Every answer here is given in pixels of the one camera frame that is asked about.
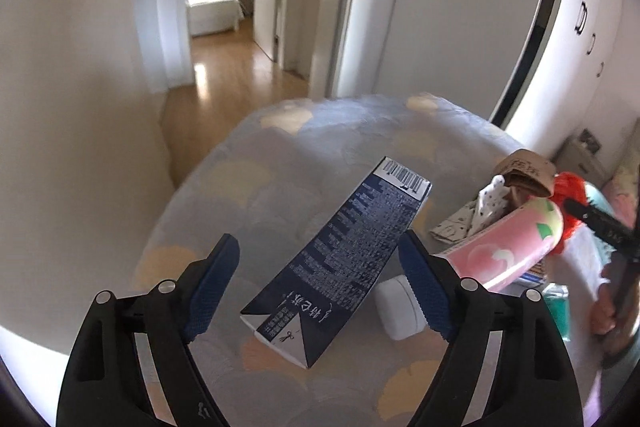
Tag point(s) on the white sofa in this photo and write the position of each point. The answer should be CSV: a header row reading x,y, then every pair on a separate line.
x,y
212,7

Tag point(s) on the red plastic bag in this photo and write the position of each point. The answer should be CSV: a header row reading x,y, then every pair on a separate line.
x,y
570,187

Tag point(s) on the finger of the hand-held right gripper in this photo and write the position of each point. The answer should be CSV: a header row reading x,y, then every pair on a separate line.
x,y
607,224

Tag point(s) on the person's right hand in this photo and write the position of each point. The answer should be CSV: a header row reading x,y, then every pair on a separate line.
x,y
605,307

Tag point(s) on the teal plastic packet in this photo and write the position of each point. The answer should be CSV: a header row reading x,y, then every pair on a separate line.
x,y
556,312

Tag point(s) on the white wardrobe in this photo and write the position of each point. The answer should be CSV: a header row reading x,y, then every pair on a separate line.
x,y
595,32

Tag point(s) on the dark blue carton box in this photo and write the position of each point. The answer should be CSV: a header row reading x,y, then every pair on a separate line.
x,y
345,247

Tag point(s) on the white sliding door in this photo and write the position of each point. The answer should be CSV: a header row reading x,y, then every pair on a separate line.
x,y
440,7

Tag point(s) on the crumpled white patterned paper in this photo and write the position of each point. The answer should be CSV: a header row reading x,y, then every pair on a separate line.
x,y
487,207

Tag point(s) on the fan pattern printed blanket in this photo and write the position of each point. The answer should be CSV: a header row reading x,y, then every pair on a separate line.
x,y
280,167

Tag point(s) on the beige nightstand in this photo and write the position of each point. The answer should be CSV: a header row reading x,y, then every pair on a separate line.
x,y
580,164

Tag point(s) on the crumpled brown paper cup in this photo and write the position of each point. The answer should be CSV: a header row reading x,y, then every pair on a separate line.
x,y
530,167

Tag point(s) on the bed with pink cover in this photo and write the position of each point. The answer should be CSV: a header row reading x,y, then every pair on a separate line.
x,y
625,192

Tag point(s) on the mint green plastic basket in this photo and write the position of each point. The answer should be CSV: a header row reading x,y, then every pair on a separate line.
x,y
596,199

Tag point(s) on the white plastic jar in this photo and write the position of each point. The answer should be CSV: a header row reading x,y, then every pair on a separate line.
x,y
397,312

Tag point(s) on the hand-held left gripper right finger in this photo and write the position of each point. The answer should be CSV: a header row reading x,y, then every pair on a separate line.
x,y
420,282

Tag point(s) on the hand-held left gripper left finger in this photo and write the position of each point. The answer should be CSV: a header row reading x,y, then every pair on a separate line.
x,y
212,287

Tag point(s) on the dark picture frame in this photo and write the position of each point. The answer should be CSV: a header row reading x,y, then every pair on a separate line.
x,y
590,140

